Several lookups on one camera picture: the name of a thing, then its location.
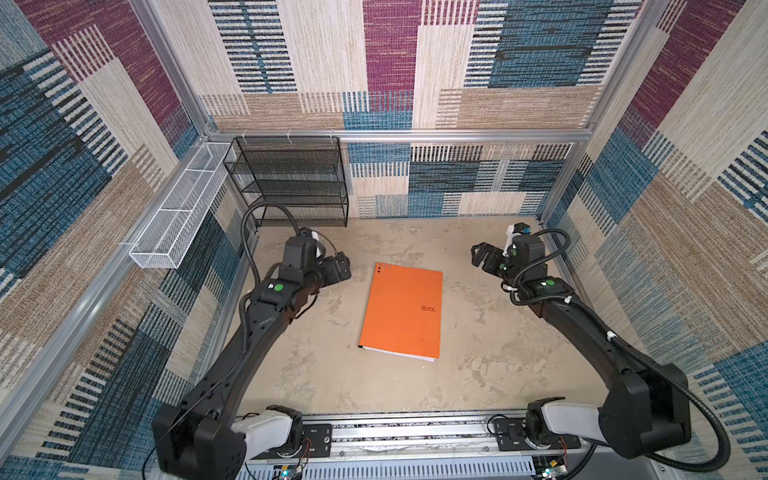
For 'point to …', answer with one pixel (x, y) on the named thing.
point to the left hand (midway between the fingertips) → (336, 260)
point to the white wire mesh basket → (162, 243)
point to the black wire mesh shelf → (303, 174)
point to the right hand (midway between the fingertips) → (484, 257)
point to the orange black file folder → (403, 312)
